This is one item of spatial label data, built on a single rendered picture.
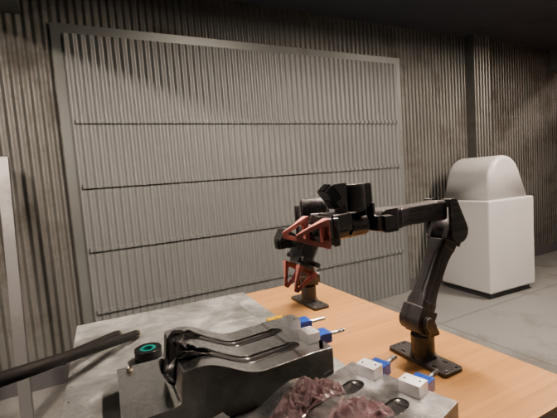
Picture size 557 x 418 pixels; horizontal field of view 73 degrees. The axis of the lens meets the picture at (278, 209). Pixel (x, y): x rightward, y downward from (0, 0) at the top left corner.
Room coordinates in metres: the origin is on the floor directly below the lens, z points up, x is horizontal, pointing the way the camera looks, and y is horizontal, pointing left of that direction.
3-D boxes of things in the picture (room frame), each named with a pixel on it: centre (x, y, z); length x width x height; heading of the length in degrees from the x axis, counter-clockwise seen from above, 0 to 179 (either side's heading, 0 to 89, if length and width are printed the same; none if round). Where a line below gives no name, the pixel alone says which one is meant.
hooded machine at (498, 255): (3.95, -2.17, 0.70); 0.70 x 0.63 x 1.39; 117
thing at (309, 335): (1.00, -0.10, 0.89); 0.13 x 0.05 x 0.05; 116
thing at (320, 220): (0.83, -0.07, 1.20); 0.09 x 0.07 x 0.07; 117
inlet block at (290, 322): (1.09, -0.06, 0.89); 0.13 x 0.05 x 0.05; 115
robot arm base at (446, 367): (1.00, -0.37, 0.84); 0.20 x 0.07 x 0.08; 27
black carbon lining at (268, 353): (0.93, 0.15, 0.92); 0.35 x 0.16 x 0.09; 115
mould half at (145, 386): (0.94, 0.17, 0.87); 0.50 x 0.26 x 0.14; 115
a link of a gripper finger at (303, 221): (0.86, -0.05, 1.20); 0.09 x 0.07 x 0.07; 117
